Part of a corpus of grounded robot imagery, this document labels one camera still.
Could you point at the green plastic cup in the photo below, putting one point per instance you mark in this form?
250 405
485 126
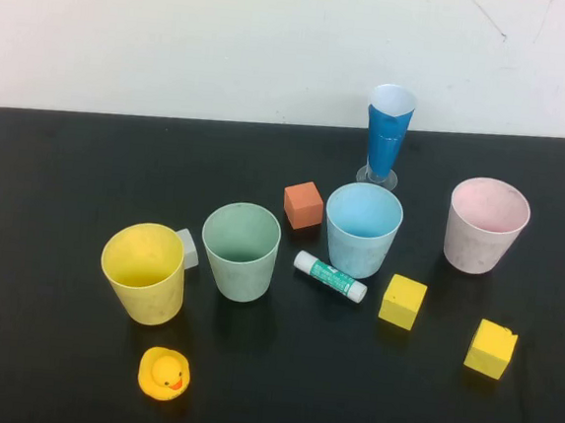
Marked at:
242 279

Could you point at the blue plastic cup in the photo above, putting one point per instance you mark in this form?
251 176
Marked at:
357 257

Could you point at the yellow plastic cup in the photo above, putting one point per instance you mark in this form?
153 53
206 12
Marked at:
151 299

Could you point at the pink plastic cup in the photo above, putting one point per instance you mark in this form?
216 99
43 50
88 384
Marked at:
477 253

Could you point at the orange foam cube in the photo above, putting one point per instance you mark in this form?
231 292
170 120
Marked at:
303 206

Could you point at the white green glue stick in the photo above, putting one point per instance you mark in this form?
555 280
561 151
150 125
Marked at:
329 275

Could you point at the white foam cube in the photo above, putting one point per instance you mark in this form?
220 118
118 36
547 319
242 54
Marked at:
191 253

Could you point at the blue paper cone clear stand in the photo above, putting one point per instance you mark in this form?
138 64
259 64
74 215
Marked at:
385 136

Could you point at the yellow foam cube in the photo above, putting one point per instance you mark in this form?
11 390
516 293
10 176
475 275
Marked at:
402 303

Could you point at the yellow rubber duck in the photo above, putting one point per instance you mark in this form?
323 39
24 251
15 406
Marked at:
164 374

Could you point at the yellow foam cube chipped corner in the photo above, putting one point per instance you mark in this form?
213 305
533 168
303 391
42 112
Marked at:
490 351

